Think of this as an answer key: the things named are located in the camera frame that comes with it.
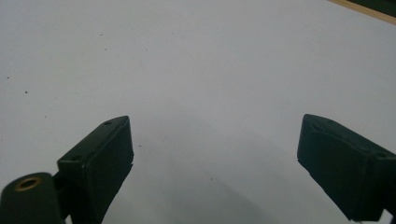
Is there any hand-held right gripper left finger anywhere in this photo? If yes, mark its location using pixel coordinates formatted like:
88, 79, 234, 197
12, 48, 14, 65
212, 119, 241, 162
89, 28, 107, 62
54, 115, 135, 224

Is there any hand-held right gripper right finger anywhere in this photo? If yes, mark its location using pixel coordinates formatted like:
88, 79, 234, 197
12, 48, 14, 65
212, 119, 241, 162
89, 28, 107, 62
296, 113, 396, 223

